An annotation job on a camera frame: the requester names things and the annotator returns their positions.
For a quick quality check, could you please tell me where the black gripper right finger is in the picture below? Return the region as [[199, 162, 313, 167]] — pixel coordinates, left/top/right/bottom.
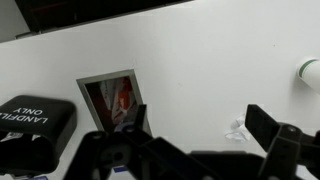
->
[[244, 103, 320, 180]]

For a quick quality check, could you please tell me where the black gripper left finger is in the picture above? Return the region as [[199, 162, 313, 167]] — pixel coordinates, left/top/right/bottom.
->
[[63, 103, 214, 180]]

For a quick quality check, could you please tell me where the white paper ball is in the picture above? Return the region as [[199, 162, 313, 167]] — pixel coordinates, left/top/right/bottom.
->
[[224, 113, 253, 144]]

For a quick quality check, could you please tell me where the black landfill only bin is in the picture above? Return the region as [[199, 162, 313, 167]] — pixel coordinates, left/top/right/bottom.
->
[[0, 94, 78, 178]]

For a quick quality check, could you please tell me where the white paper cup green stripe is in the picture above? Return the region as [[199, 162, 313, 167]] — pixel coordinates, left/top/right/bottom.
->
[[296, 57, 320, 94]]

